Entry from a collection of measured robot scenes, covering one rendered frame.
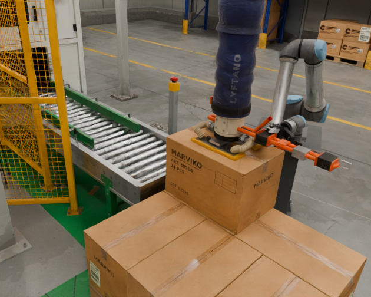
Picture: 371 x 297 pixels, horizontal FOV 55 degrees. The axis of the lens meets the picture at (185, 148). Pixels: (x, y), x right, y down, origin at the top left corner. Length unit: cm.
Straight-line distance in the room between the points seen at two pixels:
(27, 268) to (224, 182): 152
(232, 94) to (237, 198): 56
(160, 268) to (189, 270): 14
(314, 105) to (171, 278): 156
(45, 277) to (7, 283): 23
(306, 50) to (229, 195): 98
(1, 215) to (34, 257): 37
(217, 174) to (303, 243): 62
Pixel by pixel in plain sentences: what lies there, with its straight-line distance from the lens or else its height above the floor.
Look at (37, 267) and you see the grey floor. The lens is 276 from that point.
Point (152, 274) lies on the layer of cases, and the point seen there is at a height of 54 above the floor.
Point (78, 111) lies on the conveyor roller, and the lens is 374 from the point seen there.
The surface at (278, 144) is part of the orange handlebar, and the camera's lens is 190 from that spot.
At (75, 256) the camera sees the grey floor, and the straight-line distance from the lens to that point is 276.
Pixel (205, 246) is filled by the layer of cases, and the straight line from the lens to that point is 198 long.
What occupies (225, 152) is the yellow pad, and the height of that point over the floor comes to 96.
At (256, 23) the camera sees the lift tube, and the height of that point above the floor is 165.
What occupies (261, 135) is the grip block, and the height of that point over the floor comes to 109.
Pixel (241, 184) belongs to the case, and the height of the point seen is 88.
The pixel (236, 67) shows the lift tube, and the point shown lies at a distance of 188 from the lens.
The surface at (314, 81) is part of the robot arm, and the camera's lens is 247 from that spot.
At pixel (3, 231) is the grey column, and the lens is 285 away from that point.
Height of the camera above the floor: 189
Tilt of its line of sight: 27 degrees down
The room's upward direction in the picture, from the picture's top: 3 degrees clockwise
